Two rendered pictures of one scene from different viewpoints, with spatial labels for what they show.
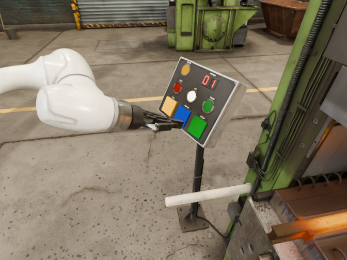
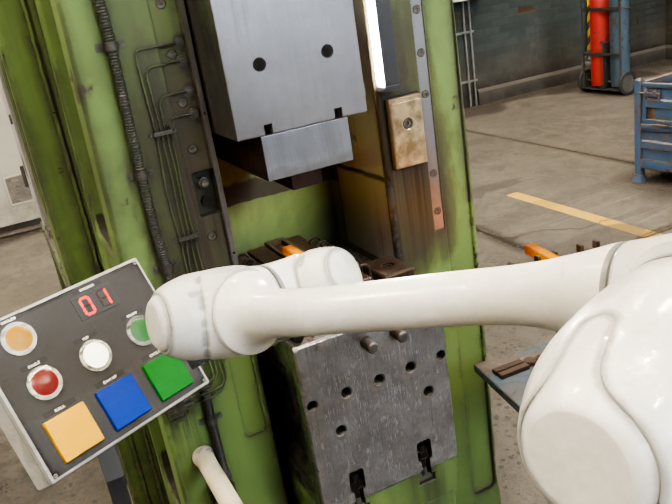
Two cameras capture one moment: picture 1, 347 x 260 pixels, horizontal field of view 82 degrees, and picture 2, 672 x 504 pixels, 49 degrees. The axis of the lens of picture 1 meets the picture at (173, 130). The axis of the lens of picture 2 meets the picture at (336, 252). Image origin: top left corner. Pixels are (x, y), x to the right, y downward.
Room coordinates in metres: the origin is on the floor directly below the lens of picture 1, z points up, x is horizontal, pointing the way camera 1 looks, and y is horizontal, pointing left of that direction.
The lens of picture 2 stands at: (0.57, 1.16, 1.64)
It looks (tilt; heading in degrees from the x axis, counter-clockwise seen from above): 20 degrees down; 257
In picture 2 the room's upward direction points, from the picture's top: 9 degrees counter-clockwise
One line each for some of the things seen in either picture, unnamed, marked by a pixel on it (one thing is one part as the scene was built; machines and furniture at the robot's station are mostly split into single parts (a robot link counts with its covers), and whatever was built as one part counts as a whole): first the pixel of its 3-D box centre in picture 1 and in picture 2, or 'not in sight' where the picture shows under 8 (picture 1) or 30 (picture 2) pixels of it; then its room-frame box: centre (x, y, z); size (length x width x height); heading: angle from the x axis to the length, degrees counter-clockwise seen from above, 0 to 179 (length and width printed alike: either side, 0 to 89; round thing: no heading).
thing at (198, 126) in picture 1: (197, 127); (167, 374); (0.64, -0.10, 1.01); 0.07 x 0.05 x 0.07; 36
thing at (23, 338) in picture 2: (185, 69); (18, 338); (0.86, -0.05, 1.16); 0.05 x 0.03 x 0.04; 11
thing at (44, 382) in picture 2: (177, 87); (44, 382); (0.83, -0.02, 1.09); 0.05 x 0.03 x 0.04; 11
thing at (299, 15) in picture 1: (288, 20); not in sight; (6.73, -3.48, 0.43); 1.89 x 1.20 x 0.85; 10
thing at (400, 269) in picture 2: not in sight; (389, 277); (0.10, -0.42, 0.95); 0.12 x 0.08 x 0.06; 101
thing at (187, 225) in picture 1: (192, 214); not in sight; (0.80, -0.15, 0.05); 0.22 x 0.22 x 0.09; 11
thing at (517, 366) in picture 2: not in sight; (592, 337); (-0.41, -0.35, 0.67); 0.60 x 0.04 x 0.01; 8
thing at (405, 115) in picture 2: not in sight; (406, 131); (-0.02, -0.52, 1.27); 0.09 x 0.02 x 0.17; 11
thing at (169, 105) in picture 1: (169, 106); (73, 432); (0.81, 0.02, 1.01); 0.07 x 0.05 x 0.07; 36
